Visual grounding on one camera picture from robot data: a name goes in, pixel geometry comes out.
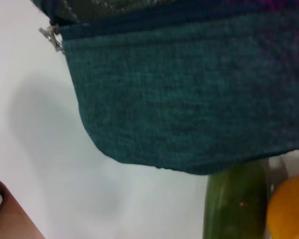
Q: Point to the dark teal insulated lunch bag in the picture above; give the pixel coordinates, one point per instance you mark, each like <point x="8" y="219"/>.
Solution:
<point x="189" y="87"/>

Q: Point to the green cucumber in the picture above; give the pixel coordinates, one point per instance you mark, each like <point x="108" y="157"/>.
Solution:
<point x="234" y="204"/>

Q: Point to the orange yellow pear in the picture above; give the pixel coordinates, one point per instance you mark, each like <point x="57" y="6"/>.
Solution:
<point x="291" y="211"/>

